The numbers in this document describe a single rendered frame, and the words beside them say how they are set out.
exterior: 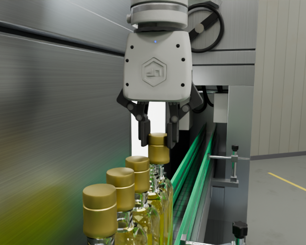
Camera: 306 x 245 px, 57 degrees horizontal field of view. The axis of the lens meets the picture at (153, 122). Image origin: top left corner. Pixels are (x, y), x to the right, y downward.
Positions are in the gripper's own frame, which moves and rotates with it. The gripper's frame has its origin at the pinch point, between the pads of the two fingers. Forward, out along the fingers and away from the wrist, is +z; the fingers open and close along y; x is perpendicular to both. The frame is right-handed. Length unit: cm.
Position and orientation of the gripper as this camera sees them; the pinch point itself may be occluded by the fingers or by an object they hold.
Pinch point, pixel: (158, 133)
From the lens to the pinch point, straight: 44.3
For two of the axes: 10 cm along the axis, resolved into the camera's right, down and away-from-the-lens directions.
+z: 0.0, 9.9, 1.5
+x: 2.7, -1.5, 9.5
